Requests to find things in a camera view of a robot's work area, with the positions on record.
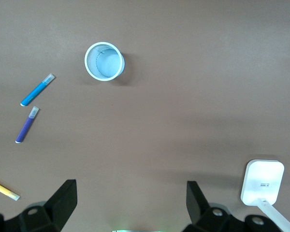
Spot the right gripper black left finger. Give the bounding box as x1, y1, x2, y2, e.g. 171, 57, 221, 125
0, 179, 78, 232

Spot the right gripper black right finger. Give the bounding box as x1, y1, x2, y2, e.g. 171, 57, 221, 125
183, 180, 282, 232

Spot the blue marker pen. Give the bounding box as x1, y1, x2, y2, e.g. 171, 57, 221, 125
20, 73, 56, 107

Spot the yellow marker pen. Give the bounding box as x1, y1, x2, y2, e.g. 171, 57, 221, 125
0, 178, 20, 201

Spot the purple marker pen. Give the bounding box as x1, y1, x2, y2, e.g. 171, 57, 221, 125
15, 106, 40, 144

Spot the brown table cover sheet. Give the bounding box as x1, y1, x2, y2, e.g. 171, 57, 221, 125
0, 0, 290, 232

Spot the translucent blue plastic cup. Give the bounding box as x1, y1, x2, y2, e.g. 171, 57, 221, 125
84, 41, 126, 82

